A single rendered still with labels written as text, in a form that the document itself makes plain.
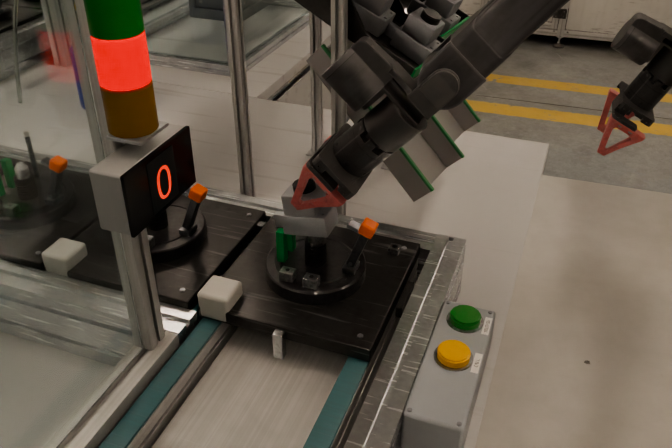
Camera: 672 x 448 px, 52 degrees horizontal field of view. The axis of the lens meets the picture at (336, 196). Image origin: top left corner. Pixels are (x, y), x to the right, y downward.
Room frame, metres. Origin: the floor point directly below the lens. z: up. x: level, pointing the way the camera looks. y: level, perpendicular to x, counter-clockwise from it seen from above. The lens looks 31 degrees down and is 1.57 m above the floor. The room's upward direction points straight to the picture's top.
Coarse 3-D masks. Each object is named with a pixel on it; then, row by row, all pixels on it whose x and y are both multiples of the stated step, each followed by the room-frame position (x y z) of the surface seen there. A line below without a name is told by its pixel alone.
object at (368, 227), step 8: (352, 224) 0.75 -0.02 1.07; (360, 224) 0.75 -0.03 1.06; (368, 224) 0.74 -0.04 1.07; (376, 224) 0.74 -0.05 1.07; (360, 232) 0.74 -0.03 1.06; (368, 232) 0.73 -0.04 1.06; (360, 240) 0.74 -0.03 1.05; (360, 248) 0.74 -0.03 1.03; (352, 256) 0.74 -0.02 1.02; (352, 264) 0.74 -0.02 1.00
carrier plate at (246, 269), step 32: (256, 256) 0.81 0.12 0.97; (384, 256) 0.81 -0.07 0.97; (416, 256) 0.82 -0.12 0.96; (256, 288) 0.73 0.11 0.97; (384, 288) 0.73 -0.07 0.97; (256, 320) 0.67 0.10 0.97; (288, 320) 0.67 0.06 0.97; (320, 320) 0.67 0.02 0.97; (352, 320) 0.67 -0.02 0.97; (384, 320) 0.67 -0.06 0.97; (352, 352) 0.62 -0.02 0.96
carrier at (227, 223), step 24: (168, 216) 0.88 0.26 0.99; (216, 216) 0.91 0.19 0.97; (240, 216) 0.91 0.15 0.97; (264, 216) 0.92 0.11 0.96; (168, 240) 0.82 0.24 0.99; (192, 240) 0.82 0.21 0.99; (216, 240) 0.85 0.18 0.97; (240, 240) 0.85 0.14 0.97; (168, 264) 0.79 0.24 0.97; (192, 264) 0.79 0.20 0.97; (216, 264) 0.79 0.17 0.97; (168, 288) 0.73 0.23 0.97; (192, 288) 0.73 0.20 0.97
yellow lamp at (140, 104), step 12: (108, 96) 0.61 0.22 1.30; (120, 96) 0.61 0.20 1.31; (132, 96) 0.61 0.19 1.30; (144, 96) 0.62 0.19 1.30; (108, 108) 0.61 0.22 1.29; (120, 108) 0.61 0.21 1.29; (132, 108) 0.61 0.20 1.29; (144, 108) 0.62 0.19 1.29; (156, 108) 0.64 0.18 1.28; (108, 120) 0.62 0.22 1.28; (120, 120) 0.61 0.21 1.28; (132, 120) 0.61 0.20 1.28; (144, 120) 0.62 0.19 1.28; (156, 120) 0.63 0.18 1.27; (120, 132) 0.61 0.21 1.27; (132, 132) 0.61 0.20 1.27; (144, 132) 0.61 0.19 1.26
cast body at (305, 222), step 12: (312, 180) 0.78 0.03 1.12; (288, 192) 0.77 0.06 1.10; (312, 192) 0.76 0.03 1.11; (324, 192) 0.78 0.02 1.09; (288, 204) 0.76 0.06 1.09; (276, 216) 0.78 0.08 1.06; (288, 216) 0.76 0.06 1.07; (300, 216) 0.75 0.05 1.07; (312, 216) 0.75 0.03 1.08; (324, 216) 0.75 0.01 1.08; (336, 216) 0.77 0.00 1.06; (288, 228) 0.76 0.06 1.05; (300, 228) 0.75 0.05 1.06; (312, 228) 0.75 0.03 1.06; (324, 228) 0.74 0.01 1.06
